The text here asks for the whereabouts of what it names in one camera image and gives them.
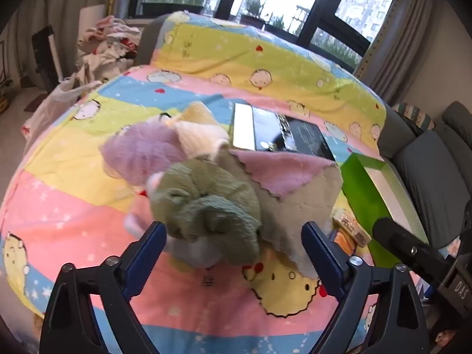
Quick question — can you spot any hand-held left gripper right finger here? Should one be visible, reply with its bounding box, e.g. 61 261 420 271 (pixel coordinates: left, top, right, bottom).
300 220 432 354

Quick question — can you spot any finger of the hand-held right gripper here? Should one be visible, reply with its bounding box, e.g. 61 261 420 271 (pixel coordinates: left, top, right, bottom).
372 217 472 314

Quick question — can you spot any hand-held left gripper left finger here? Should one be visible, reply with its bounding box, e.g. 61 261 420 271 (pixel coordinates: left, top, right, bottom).
39 220 168 354

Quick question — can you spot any orange label snack packet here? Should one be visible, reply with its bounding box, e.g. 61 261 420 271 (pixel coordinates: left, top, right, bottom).
330 208 371 248

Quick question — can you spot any grey rabbit plush toy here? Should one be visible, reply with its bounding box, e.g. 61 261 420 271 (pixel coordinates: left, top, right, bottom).
123 171 224 268

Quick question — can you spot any grey beige cloth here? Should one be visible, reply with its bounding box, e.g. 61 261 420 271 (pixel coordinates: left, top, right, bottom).
212 144 343 279

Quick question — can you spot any green box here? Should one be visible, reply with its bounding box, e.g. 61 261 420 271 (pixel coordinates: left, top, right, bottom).
340 153 430 266

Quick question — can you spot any green plush cloth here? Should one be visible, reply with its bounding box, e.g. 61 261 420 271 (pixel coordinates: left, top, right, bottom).
149 158 264 266

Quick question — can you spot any pink cloth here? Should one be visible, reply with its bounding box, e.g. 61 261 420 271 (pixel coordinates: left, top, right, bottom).
229 148 327 199

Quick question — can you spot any purple fluffy cloth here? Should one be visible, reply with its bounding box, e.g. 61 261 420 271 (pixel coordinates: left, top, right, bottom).
99 122 185 187

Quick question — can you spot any cream white towel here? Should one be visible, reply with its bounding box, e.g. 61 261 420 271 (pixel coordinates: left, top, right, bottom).
171 120 231 161

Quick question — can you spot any pale yellow towel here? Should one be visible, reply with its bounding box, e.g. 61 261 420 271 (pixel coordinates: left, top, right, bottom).
182 101 222 128

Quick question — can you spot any grey sofa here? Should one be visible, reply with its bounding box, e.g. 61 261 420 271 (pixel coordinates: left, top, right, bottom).
378 101 472 249

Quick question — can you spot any black rectangular box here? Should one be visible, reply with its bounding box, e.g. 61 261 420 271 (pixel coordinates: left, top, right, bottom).
229 102 337 162

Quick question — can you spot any cartoon printed blanket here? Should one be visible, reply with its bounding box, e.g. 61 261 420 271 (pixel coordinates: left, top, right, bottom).
0 10 388 354

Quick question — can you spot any striped pillow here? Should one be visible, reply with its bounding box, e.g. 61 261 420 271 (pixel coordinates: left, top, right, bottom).
393 102 436 130

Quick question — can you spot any white plastic bag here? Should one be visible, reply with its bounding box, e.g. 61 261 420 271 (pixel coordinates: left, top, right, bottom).
22 76 102 137

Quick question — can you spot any brown floor mat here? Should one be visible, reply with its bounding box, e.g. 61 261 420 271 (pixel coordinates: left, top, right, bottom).
24 96 47 112

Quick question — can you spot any beige curtain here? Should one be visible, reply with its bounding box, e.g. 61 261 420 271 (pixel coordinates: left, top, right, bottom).
354 0 448 107

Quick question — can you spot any grey padded armrest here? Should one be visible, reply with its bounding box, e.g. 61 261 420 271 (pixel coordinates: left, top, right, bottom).
137 18 166 66

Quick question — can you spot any pile of clothes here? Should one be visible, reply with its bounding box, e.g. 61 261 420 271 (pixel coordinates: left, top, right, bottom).
76 15 142 82

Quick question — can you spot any black window frame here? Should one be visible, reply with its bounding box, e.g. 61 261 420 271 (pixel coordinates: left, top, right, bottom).
127 0 402 67

